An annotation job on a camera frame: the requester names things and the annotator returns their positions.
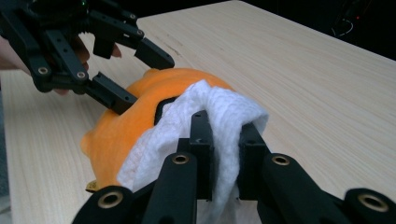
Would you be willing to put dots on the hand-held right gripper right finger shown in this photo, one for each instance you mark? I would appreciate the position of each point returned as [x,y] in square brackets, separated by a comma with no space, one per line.
[250,155]

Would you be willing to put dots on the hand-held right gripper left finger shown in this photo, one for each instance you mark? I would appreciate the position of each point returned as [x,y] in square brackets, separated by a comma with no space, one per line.
[200,146]

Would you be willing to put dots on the orange plush toy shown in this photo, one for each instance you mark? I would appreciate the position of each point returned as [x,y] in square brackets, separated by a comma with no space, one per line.
[124,133]

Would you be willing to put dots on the white wet wipe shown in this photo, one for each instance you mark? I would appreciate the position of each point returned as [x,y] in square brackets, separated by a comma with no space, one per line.
[224,109]

